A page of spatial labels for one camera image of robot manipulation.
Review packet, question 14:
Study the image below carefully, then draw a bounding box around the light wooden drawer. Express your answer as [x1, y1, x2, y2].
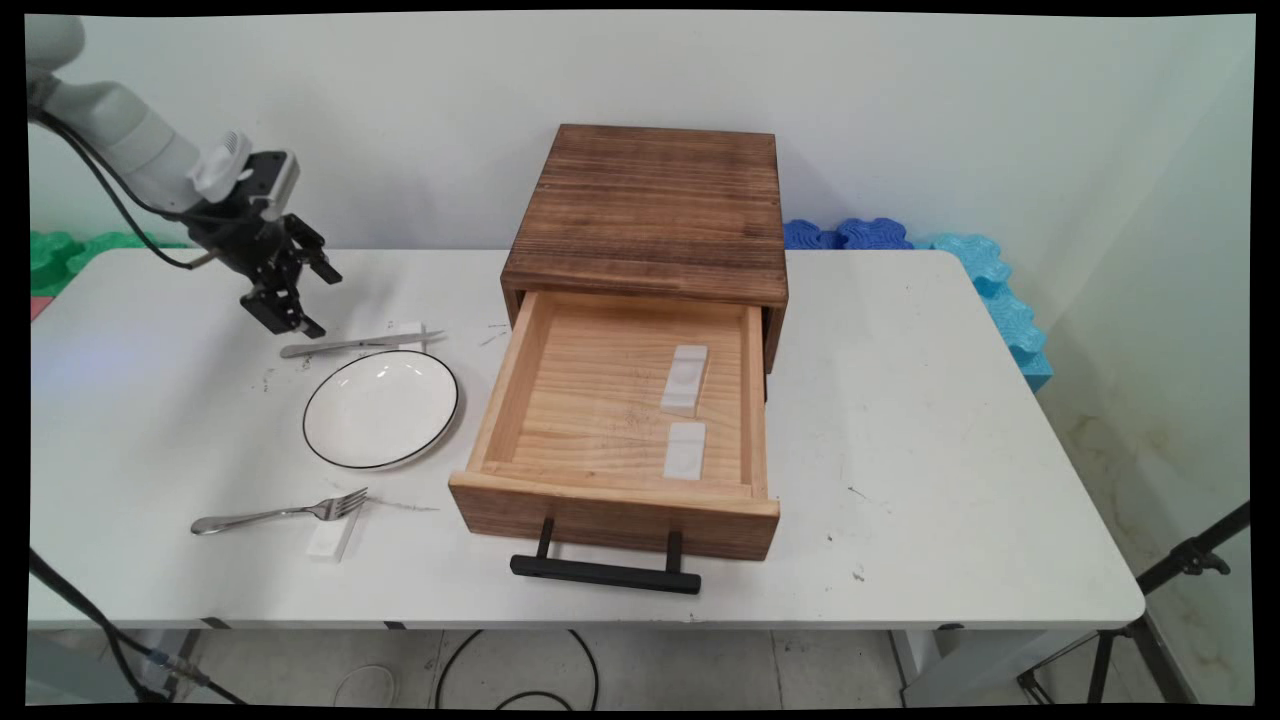
[448, 290, 781, 563]

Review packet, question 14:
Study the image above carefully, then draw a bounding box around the black drawer handle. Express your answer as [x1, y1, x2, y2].
[510, 518, 703, 596]

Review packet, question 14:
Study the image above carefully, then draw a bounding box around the black tripod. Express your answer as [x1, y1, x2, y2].
[1017, 500, 1251, 706]

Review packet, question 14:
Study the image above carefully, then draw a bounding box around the long white rest block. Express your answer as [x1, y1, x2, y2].
[305, 500, 363, 563]

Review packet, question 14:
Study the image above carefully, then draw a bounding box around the dark blue foam mat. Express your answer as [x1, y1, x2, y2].
[783, 218, 914, 251]

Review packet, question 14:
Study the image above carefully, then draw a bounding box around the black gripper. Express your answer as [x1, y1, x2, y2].
[188, 203, 344, 340]

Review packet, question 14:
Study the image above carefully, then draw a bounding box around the black floor cable loop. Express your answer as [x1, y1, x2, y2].
[434, 629, 601, 711]

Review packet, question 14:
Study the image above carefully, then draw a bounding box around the flat white cutlery rest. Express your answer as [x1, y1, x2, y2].
[663, 421, 707, 481]

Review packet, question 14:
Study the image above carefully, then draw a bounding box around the light blue foam mat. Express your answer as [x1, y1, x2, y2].
[912, 234, 1054, 393]

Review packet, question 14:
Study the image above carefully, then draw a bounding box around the silver table knife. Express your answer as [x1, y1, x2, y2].
[280, 330, 446, 359]

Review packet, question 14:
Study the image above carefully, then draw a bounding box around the black cable with connector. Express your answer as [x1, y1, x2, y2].
[30, 546, 248, 706]

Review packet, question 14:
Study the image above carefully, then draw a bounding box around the white ribbed camera mount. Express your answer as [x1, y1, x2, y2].
[188, 130, 253, 203]

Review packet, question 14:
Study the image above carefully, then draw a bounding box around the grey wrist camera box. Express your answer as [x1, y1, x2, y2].
[243, 150, 301, 223]

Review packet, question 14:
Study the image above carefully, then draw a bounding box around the white plate with black rim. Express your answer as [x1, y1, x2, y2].
[302, 349, 461, 472]

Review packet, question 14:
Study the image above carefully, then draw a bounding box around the dark brown wooden cabinet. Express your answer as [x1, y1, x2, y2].
[500, 124, 790, 374]

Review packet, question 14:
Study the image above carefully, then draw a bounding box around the silver fork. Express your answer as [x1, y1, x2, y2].
[190, 488, 369, 536]

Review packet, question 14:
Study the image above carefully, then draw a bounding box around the white cutlery rest with dent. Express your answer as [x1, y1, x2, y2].
[659, 345, 709, 418]

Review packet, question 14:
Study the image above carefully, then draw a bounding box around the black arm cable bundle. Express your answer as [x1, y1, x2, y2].
[30, 100, 236, 272]

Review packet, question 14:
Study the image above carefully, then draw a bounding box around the green foam mat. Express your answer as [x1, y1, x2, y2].
[30, 231, 191, 298]

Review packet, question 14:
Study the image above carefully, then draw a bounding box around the white table leg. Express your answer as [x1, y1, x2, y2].
[890, 628, 1066, 707]

